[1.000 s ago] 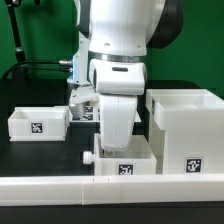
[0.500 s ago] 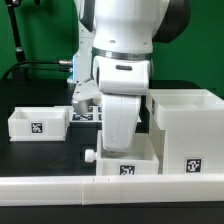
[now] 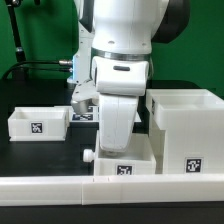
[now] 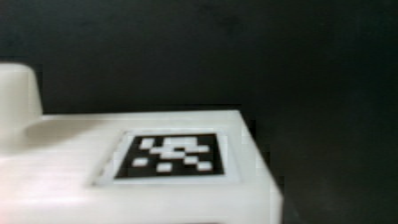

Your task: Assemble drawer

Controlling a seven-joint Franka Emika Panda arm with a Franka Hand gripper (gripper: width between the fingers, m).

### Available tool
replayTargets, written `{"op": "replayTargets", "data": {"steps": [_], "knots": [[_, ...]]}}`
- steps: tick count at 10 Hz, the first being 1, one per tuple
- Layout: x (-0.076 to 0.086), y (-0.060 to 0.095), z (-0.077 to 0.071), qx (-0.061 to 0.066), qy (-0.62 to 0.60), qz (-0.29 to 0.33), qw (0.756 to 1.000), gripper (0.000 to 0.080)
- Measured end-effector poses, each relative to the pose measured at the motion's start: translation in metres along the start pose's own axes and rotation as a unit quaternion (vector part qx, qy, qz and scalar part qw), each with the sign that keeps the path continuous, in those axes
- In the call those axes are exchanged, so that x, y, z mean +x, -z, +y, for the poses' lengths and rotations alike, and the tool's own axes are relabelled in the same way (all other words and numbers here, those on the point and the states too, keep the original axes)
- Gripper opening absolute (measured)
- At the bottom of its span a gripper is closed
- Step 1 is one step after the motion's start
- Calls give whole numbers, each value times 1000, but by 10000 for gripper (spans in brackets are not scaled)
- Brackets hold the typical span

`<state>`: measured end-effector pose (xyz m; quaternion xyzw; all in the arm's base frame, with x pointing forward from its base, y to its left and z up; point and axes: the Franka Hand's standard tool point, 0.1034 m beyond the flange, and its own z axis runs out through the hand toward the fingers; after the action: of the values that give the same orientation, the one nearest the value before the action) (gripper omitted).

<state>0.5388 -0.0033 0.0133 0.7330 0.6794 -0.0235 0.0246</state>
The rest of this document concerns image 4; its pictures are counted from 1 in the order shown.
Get white drawer with tag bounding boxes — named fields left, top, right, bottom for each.
left=0, top=63, right=282, bottom=224

